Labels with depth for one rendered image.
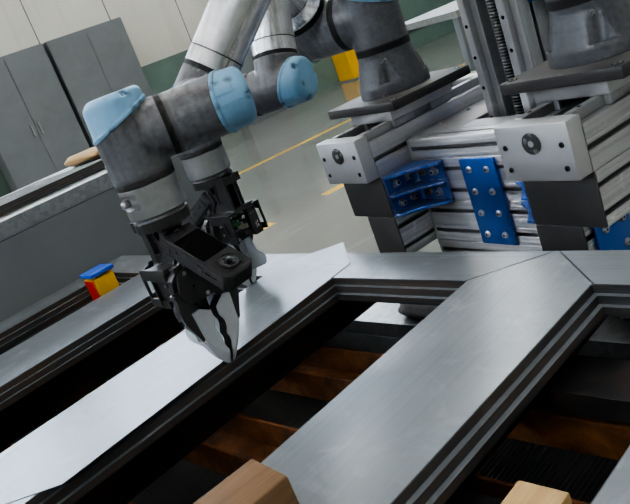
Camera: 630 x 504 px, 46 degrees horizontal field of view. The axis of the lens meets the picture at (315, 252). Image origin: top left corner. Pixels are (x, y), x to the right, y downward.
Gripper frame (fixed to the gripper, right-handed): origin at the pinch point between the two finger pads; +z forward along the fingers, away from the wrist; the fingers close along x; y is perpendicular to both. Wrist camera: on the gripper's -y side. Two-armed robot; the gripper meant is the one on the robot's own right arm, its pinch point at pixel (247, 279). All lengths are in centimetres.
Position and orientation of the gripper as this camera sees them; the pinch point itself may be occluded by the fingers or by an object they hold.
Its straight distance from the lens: 133.8
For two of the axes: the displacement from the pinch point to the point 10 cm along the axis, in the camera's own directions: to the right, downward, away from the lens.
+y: 6.7, -0.1, -7.4
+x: 6.6, -4.5, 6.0
